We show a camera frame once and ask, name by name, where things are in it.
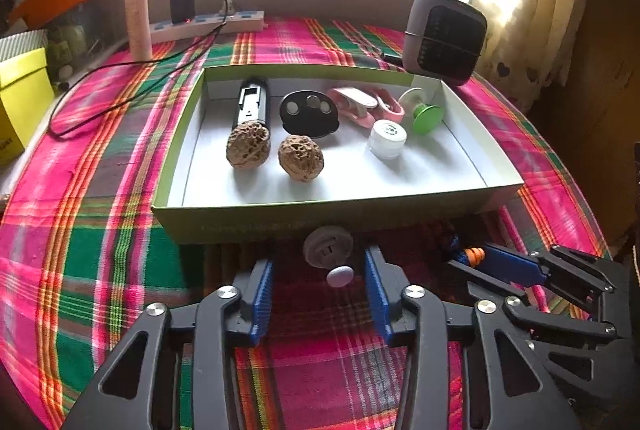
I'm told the brown walnut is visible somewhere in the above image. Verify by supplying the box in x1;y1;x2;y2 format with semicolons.
226;121;272;170
278;135;325;183

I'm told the green striped box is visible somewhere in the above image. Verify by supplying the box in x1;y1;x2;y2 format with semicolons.
0;29;50;63

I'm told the black rectangular device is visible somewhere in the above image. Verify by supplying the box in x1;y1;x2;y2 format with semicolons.
231;77;272;146

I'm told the cream heart print curtain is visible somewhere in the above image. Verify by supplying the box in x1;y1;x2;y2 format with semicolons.
470;0;591;111

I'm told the green and white spool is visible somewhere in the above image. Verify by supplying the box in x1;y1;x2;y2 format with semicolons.
398;87;443;136

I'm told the blue orange small toy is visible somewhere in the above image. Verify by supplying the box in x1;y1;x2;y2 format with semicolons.
440;232;488;268

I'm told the long pink clip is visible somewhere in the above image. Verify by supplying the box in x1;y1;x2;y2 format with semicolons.
327;86;383;128

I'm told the green and white cardboard box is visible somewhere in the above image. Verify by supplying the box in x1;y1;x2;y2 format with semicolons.
151;64;525;245

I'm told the grey desk fan heater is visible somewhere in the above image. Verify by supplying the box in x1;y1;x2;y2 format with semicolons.
402;0;488;87

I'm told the pale green jar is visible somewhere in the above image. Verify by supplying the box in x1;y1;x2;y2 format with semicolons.
47;22;91;66

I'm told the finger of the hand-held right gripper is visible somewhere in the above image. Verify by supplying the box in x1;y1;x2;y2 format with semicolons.
480;244;619;312
446;259;616;343

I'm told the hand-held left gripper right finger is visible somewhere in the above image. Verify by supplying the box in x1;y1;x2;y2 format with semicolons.
364;246;583;430

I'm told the white power strip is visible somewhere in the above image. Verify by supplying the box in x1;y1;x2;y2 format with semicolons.
149;9;265;43

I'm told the black oval three-button remote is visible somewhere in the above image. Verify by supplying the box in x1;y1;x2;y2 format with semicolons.
279;90;342;138

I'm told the black charger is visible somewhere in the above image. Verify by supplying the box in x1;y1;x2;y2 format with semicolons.
169;0;196;25

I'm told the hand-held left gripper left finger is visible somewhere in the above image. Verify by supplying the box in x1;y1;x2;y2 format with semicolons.
60;257;275;430

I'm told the cream tube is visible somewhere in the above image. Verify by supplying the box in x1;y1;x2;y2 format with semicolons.
124;0;153;60

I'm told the yellow box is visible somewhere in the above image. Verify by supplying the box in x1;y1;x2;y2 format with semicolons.
0;47;56;167

